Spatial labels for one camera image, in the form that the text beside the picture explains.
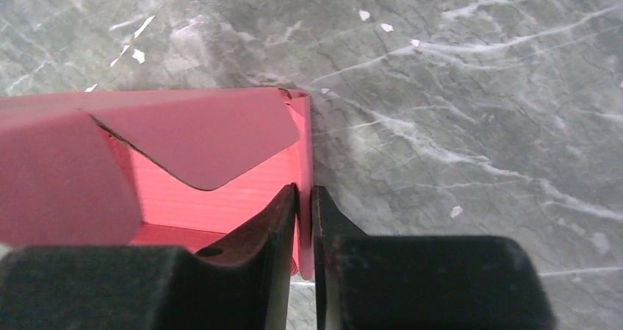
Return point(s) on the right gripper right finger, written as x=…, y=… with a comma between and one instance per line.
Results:
x=366, y=281

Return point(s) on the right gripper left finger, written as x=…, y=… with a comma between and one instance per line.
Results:
x=241, y=281

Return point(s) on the red paper box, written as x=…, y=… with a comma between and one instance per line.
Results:
x=181, y=167

